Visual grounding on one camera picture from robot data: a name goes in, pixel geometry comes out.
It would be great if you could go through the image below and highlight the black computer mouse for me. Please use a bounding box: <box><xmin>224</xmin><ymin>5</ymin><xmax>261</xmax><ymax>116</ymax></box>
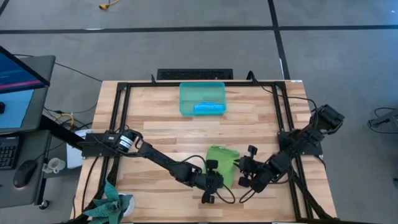
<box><xmin>12</xmin><ymin>159</ymin><xmax>37</xmax><ymax>189</ymax></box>

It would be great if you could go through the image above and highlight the thin black floor cable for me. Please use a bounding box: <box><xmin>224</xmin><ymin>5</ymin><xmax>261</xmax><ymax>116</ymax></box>
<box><xmin>12</xmin><ymin>54</ymin><xmax>103</xmax><ymax>83</ymax></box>

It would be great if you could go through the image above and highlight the black floor stand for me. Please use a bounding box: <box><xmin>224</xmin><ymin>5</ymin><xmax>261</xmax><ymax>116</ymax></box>
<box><xmin>368</xmin><ymin>107</ymin><xmax>398</xmax><ymax>134</ymax></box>

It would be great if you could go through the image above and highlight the green microfiber towel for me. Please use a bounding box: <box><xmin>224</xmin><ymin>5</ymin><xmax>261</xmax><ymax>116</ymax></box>
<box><xmin>206</xmin><ymin>145</ymin><xmax>241</xmax><ymax>189</ymax></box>

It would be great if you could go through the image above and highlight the white bin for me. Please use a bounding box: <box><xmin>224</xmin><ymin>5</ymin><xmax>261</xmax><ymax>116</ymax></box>
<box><xmin>66</xmin><ymin>129</ymin><xmax>93</xmax><ymax>169</ymax></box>

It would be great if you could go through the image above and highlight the blue microfiber towel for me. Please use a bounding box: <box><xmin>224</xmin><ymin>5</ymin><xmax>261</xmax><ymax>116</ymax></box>
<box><xmin>193</xmin><ymin>101</ymin><xmax>226</xmax><ymax>115</ymax></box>

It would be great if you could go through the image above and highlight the black keyboard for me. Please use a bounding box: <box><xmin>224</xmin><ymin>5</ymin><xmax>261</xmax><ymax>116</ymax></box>
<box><xmin>0</xmin><ymin>136</ymin><xmax>20</xmax><ymax>170</ymax></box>

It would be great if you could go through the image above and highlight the dark green cloth pile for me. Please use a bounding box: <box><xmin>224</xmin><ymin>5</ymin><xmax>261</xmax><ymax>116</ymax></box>
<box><xmin>82</xmin><ymin>179</ymin><xmax>133</xmax><ymax>224</ymax></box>

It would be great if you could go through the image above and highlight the yellow floor cable plug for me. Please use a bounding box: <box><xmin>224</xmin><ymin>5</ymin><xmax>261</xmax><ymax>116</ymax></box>
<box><xmin>98</xmin><ymin>0</ymin><xmax>121</xmax><ymax>11</ymax></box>

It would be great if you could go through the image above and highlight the teal translucent plastic basket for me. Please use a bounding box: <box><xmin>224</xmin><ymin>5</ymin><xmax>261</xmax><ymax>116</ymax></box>
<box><xmin>178</xmin><ymin>82</ymin><xmax>226</xmax><ymax>117</ymax></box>

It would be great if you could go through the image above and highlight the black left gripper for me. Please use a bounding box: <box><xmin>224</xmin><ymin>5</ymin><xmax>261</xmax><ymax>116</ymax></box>
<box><xmin>194</xmin><ymin>159</ymin><xmax>224</xmax><ymax>205</ymax></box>

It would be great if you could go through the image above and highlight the blue-screen desk monitor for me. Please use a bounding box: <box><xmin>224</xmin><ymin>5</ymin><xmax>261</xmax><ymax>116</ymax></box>
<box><xmin>0</xmin><ymin>45</ymin><xmax>51</xmax><ymax>130</ymax></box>

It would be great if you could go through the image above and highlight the white round container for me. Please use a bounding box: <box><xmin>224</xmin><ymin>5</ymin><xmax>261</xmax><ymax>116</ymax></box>
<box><xmin>119</xmin><ymin>192</ymin><xmax>136</xmax><ymax>217</ymax></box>

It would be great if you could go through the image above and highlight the black floor vent grate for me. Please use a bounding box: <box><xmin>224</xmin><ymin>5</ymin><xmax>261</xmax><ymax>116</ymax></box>
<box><xmin>156</xmin><ymin>68</ymin><xmax>234</xmax><ymax>81</ymax></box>

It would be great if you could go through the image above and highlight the black metal table frame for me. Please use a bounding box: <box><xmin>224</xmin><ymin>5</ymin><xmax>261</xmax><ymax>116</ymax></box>
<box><xmin>104</xmin><ymin>80</ymin><xmax>338</xmax><ymax>223</ymax></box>

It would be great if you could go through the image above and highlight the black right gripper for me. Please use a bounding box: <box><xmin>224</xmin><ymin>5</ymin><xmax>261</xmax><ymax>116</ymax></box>
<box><xmin>238</xmin><ymin>144</ymin><xmax>278</xmax><ymax>194</ymax></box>

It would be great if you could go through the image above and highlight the grey computer cart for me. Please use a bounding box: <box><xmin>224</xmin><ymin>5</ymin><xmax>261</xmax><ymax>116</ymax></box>
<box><xmin>0</xmin><ymin>55</ymin><xmax>57</xmax><ymax>209</ymax></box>

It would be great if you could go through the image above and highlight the white mug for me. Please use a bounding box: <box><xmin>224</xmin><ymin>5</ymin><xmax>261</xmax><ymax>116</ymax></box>
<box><xmin>42</xmin><ymin>157</ymin><xmax>66</xmax><ymax>174</ymax></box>

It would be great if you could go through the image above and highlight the yellow coiled cable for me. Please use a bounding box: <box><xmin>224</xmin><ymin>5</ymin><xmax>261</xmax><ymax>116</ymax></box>
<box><xmin>54</xmin><ymin>113</ymin><xmax>75</xmax><ymax>130</ymax></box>

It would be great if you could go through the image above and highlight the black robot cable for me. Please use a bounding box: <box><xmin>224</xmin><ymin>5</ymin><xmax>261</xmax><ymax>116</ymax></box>
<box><xmin>247</xmin><ymin>70</ymin><xmax>320</xmax><ymax>125</ymax></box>

